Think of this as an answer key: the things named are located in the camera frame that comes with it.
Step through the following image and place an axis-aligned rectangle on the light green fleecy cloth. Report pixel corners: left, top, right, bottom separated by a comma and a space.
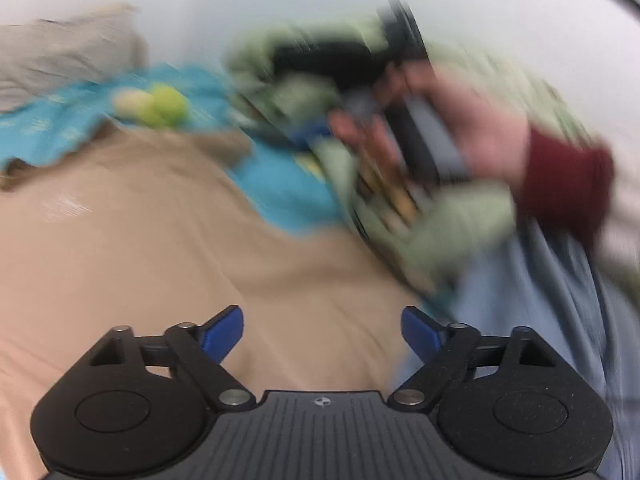
222, 17, 608, 296

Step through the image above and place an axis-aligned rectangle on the grey pillow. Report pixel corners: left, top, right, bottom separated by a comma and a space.
0, 4, 150, 112

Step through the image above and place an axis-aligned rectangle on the yellow-green plush toy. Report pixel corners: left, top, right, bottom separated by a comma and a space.
112, 82, 192, 129

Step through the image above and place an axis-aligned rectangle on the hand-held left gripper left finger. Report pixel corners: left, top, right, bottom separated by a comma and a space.
89, 304, 257, 412

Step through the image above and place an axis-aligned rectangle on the teal blanket with yellow print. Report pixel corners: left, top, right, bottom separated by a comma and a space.
0, 62, 348, 237

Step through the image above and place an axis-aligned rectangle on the light blue cloth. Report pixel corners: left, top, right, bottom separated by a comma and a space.
395, 217, 640, 480

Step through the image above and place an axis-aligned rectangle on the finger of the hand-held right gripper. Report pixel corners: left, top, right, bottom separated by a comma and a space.
287, 120, 336, 152

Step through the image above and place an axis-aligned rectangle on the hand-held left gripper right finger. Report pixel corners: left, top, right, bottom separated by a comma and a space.
387, 306, 557, 412

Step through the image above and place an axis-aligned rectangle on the person's right hand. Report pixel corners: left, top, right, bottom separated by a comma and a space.
330, 62, 532, 182

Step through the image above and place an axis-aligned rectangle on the tan garment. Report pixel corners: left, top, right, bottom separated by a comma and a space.
0, 127, 431, 480

